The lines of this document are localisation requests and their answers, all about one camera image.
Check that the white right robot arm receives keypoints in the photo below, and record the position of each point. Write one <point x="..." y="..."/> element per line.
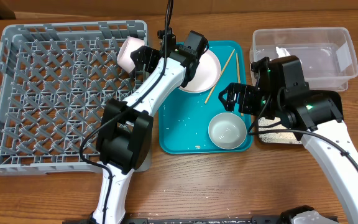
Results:
<point x="330" y="145"/>

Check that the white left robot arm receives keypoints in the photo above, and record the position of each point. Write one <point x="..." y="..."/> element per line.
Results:
<point x="124" y="138"/>

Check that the left wooden chopstick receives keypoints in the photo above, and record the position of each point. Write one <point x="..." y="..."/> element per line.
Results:
<point x="220" y="75"/>

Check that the wooden chopstick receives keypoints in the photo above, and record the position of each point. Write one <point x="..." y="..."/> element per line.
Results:
<point x="220" y="75"/>
<point x="238" y="69"/>

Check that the pile of rice grains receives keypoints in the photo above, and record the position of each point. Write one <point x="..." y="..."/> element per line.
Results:
<point x="265" y="124"/>

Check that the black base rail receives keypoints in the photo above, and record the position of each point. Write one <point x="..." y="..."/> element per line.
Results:
<point x="256" y="219"/>

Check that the clear plastic waste bin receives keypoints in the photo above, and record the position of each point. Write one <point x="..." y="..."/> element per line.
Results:
<point x="327" y="54"/>

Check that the grey plastic dishwasher rack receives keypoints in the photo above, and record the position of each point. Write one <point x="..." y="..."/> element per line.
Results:
<point x="55" y="80"/>

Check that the right wooden chopstick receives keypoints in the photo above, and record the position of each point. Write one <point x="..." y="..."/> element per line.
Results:
<point x="238" y="69"/>

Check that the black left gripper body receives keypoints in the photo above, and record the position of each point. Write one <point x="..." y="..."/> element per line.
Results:
<point x="156" y="56"/>

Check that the large white plate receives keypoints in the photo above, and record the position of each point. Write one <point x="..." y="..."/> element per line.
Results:
<point x="207" y="74"/>

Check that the small white plate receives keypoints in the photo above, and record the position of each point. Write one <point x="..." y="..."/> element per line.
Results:
<point x="124" y="56"/>

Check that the grey bowl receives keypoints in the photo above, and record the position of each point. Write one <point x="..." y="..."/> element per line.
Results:
<point x="227" y="131"/>

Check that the teal plastic serving tray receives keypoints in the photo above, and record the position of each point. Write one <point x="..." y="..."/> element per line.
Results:
<point x="183" y="118"/>

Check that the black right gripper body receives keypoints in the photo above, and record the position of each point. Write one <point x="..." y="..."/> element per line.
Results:
<point x="243" y="97"/>

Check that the black waste tray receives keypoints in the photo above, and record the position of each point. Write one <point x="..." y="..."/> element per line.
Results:
<point x="303" y="113"/>

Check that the white and red wrapper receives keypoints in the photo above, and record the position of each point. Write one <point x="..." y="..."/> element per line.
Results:
<point x="282" y="52"/>

